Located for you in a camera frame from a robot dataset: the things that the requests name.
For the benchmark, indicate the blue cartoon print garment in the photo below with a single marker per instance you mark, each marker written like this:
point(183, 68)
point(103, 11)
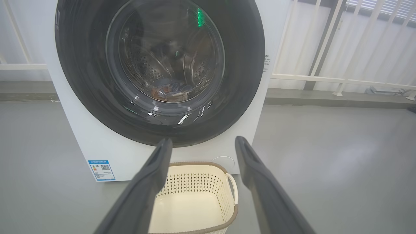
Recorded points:
point(170, 92)

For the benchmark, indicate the round white filter cover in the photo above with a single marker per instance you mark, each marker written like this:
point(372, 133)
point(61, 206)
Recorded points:
point(227, 161)

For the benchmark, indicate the blue energy label sticker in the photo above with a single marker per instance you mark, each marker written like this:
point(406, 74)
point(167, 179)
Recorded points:
point(101, 170)

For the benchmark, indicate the grey building pillar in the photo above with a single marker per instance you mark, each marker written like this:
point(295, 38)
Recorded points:
point(325, 42)

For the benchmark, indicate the white front-load washing machine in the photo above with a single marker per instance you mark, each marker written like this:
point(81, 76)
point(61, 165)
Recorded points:
point(97, 146)

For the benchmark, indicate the dark round glass door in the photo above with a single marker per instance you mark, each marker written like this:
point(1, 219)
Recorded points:
point(81, 65)

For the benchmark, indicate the steel perforated washing drum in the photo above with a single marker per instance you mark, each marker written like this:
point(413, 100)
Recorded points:
point(146, 65)

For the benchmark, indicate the cream perforated laundry basket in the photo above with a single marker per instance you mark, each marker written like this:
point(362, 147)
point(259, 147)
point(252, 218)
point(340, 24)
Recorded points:
point(195, 211)

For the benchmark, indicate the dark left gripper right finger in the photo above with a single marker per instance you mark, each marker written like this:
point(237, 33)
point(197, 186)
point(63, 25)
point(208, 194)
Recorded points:
point(269, 201)

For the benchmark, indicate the white metal railing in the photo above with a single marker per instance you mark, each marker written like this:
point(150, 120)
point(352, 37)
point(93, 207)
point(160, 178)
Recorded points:
point(22, 66)
point(325, 79)

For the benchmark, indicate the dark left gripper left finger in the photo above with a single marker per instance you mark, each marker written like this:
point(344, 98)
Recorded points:
point(139, 201)

